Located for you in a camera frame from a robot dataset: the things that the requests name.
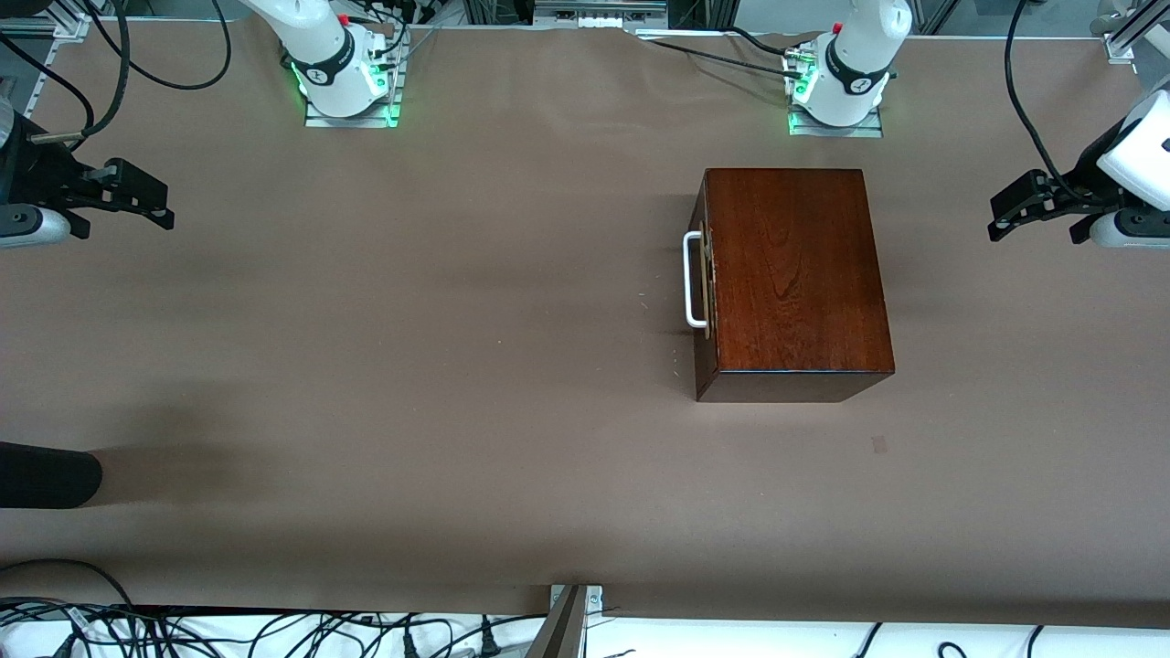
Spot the thin black looping cable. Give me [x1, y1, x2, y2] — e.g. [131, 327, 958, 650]
[110, 0, 233, 92]

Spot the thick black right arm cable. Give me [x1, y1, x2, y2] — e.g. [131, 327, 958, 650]
[27, 0, 131, 149]

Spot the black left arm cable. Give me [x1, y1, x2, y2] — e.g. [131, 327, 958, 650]
[1003, 0, 1069, 198]

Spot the aluminium side rail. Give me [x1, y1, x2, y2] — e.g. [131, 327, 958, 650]
[0, 14, 92, 111]

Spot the silver metal frame bar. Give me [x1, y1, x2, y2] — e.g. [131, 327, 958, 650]
[533, 0, 670, 30]

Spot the black arcing floor cable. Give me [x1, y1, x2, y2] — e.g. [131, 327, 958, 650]
[0, 558, 135, 610]

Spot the aluminium corner frame profile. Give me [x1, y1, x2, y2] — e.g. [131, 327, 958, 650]
[1090, 0, 1170, 65]

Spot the dark brown wooden box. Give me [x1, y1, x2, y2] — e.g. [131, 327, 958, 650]
[692, 167, 896, 404]

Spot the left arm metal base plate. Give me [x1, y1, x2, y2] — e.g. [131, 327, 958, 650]
[788, 106, 885, 139]

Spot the brown table cover sheet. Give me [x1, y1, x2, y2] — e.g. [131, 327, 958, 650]
[0, 18, 1170, 630]

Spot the black ribbed cylinder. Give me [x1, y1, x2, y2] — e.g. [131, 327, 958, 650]
[0, 441, 104, 510]

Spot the metal bracket with grey beam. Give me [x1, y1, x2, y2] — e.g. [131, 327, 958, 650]
[525, 583, 605, 658]

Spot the wooden drawer with white handle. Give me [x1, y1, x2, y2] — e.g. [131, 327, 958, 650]
[683, 179, 718, 366]

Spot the black cable on table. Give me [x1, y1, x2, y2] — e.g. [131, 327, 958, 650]
[649, 26, 807, 81]

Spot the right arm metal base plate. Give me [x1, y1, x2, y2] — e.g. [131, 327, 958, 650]
[303, 55, 404, 130]

